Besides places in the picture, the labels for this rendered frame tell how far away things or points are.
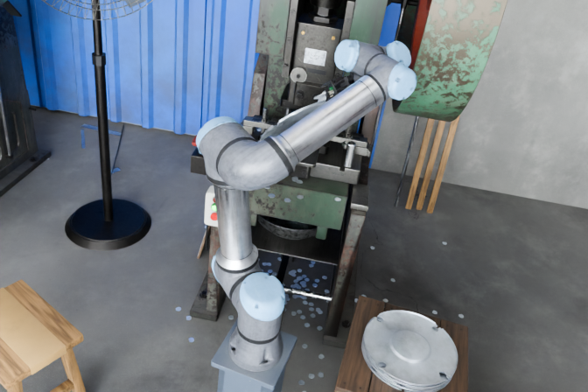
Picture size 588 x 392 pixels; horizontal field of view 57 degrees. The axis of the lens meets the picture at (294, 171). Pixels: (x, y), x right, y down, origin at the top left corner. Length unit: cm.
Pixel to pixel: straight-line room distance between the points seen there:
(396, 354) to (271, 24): 109
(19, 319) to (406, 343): 118
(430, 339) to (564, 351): 92
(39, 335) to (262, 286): 72
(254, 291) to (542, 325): 160
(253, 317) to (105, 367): 86
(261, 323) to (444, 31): 88
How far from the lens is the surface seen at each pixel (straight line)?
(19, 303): 195
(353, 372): 173
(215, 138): 124
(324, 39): 183
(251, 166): 115
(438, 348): 182
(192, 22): 322
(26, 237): 274
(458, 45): 150
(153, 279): 244
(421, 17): 215
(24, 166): 321
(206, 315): 226
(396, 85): 123
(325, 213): 193
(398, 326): 184
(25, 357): 179
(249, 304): 141
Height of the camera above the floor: 166
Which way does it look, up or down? 31 degrees down
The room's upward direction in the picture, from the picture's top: 8 degrees clockwise
